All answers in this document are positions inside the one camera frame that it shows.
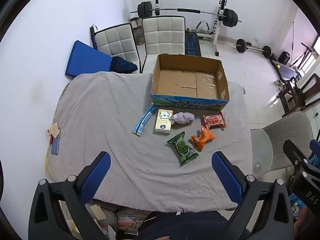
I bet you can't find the grey curved bench handle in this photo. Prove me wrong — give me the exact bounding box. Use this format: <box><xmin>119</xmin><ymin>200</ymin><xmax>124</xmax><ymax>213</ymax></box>
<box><xmin>194</xmin><ymin>20</ymin><xmax>211</xmax><ymax>34</ymax></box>

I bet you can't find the long barbell with black plates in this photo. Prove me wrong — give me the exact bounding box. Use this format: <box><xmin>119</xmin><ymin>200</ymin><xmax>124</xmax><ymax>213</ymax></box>
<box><xmin>130</xmin><ymin>1</ymin><xmax>242</xmax><ymax>28</ymax></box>

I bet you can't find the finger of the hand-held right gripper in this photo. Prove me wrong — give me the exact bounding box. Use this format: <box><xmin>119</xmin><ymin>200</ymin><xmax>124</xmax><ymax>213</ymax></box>
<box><xmin>283</xmin><ymin>139</ymin><xmax>316</xmax><ymax>178</ymax></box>
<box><xmin>309</xmin><ymin>139</ymin><xmax>320</xmax><ymax>166</ymax></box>

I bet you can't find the short barbell with black plates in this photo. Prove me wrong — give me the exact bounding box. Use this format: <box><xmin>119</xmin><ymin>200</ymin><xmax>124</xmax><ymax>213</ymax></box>
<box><xmin>235</xmin><ymin>38</ymin><xmax>272</xmax><ymax>58</ymax></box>

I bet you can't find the cardboard box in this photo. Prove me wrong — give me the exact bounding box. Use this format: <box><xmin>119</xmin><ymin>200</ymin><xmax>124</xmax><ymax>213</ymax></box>
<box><xmin>150</xmin><ymin>53</ymin><xmax>230</xmax><ymax>111</ymax></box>

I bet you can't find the dark wooden chair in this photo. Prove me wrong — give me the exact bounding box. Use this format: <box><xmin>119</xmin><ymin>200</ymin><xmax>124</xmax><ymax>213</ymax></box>
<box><xmin>277</xmin><ymin>73</ymin><xmax>320</xmax><ymax>118</ymax></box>

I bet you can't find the person's navy clothing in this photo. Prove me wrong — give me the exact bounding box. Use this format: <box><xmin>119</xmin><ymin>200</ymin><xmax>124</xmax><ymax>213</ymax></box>
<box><xmin>137</xmin><ymin>210</ymin><xmax>250</xmax><ymax>240</ymax></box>

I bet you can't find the pair of white shoes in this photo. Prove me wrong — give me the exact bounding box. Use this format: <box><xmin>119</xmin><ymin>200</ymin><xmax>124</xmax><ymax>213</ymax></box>
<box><xmin>274</xmin><ymin>79</ymin><xmax>287</xmax><ymax>91</ymax></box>

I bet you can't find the lilac grey cloth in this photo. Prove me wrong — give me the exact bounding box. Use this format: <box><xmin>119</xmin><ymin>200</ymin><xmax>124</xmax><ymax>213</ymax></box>
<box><xmin>170</xmin><ymin>112</ymin><xmax>195</xmax><ymax>125</ymax></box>

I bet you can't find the white plastic chair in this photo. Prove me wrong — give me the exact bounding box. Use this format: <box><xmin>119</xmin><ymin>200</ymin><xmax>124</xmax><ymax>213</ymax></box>
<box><xmin>250</xmin><ymin>111</ymin><xmax>318</xmax><ymax>181</ymax></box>

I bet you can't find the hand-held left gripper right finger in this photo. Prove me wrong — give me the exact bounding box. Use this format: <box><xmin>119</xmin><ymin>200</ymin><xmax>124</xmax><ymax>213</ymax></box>
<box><xmin>211</xmin><ymin>151</ymin><xmax>293</xmax><ymax>240</ymax></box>

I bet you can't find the blue plastic bag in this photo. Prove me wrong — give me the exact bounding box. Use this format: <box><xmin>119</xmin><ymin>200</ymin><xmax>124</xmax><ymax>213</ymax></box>
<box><xmin>289</xmin><ymin>194</ymin><xmax>307</xmax><ymax>214</ymax></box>

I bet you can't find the navy blue bag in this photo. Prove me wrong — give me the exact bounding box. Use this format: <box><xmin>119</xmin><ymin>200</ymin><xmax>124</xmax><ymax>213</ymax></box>
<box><xmin>111</xmin><ymin>56</ymin><xmax>138</xmax><ymax>74</ymax></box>

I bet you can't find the white quilted chair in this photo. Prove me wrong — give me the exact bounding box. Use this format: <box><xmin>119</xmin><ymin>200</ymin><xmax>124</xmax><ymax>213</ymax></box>
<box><xmin>94</xmin><ymin>23</ymin><xmax>139</xmax><ymax>73</ymax></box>
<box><xmin>140</xmin><ymin>16</ymin><xmax>187</xmax><ymax>73</ymax></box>

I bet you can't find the red snack packet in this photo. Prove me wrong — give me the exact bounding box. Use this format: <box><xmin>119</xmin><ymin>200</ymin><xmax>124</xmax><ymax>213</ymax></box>
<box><xmin>202</xmin><ymin>112</ymin><xmax>227</xmax><ymax>130</ymax></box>

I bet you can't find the patterned colourful cloth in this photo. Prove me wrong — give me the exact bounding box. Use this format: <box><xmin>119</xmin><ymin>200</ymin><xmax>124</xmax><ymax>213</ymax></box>
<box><xmin>117</xmin><ymin>209</ymin><xmax>152</xmax><ymax>233</ymax></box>

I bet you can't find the black blue weight bench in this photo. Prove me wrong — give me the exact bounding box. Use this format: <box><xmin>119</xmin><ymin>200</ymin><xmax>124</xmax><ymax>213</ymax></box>
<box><xmin>184</xmin><ymin>29</ymin><xmax>202</xmax><ymax>56</ymax></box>

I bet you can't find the green snack packet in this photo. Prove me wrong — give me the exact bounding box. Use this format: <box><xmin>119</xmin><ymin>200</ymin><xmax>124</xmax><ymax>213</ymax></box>
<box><xmin>167</xmin><ymin>131</ymin><xmax>199</xmax><ymax>167</ymax></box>

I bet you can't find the long blue snack packet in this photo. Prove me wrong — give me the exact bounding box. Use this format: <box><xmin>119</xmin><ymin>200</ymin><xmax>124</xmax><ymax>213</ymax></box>
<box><xmin>132</xmin><ymin>105</ymin><xmax>159</xmax><ymax>137</ymax></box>

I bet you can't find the blue foam mat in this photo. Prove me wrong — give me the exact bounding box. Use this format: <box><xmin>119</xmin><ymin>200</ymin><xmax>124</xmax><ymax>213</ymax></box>
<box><xmin>65</xmin><ymin>40</ymin><xmax>113</xmax><ymax>78</ymax></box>

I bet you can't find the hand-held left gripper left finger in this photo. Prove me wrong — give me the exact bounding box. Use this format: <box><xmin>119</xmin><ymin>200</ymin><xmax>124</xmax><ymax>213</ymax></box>
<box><xmin>28</xmin><ymin>151</ymin><xmax>112</xmax><ymax>240</ymax></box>

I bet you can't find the orange snack packet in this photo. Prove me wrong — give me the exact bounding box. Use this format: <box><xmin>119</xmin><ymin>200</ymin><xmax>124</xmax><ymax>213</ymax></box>
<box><xmin>190</xmin><ymin>126</ymin><xmax>216</xmax><ymax>152</ymax></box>

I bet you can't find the yellow cable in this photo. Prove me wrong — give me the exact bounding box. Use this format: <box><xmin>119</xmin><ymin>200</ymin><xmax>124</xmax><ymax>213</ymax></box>
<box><xmin>44</xmin><ymin>146</ymin><xmax>52</xmax><ymax>180</ymax></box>

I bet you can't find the blue phone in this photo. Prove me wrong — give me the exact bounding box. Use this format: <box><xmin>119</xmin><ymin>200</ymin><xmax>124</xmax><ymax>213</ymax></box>
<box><xmin>51</xmin><ymin>135</ymin><xmax>61</xmax><ymax>156</ymax></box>

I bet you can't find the black speaker box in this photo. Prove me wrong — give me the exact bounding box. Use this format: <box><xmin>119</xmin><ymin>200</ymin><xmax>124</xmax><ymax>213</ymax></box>
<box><xmin>278</xmin><ymin>51</ymin><xmax>291</xmax><ymax>65</ymax></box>

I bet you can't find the beige paper note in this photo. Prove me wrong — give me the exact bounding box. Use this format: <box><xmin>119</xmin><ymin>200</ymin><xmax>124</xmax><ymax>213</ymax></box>
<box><xmin>47</xmin><ymin>123</ymin><xmax>61</xmax><ymax>138</ymax></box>

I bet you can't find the treadmill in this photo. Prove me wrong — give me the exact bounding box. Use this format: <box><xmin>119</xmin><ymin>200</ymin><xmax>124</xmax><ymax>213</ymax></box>
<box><xmin>271</xmin><ymin>59</ymin><xmax>302</xmax><ymax>81</ymax></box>

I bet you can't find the black folding stand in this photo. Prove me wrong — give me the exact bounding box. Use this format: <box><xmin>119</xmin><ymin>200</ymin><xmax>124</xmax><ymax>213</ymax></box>
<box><xmin>291</xmin><ymin>34</ymin><xmax>320</xmax><ymax>72</ymax></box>

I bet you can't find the yellow white tissue pack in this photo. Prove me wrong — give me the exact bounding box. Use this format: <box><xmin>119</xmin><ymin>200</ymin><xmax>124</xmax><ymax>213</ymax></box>
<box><xmin>154</xmin><ymin>109</ymin><xmax>174</xmax><ymax>135</ymax></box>

